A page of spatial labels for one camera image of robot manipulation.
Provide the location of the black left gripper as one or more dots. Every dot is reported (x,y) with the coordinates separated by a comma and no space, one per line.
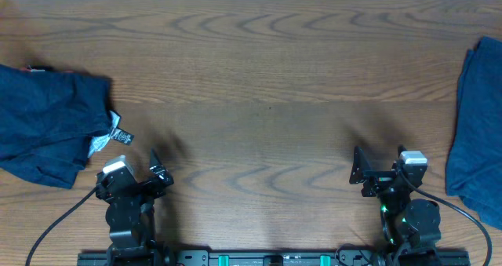
(140,185)

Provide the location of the dark navy folded garment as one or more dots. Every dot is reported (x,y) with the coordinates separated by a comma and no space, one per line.
(48,120)

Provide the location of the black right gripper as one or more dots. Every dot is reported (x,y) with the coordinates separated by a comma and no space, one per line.
(379,180)

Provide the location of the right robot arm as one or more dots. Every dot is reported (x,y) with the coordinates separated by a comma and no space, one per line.
(410,226)

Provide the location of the black clothing label tag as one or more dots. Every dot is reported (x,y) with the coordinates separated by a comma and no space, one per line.
(122,136)

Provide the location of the blue denim shorts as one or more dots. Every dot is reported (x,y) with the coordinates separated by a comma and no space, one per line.
(473,167)

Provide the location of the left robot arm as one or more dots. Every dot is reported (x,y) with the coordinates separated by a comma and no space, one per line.
(131,213)

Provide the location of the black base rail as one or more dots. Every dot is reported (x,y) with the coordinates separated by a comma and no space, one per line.
(338,258)

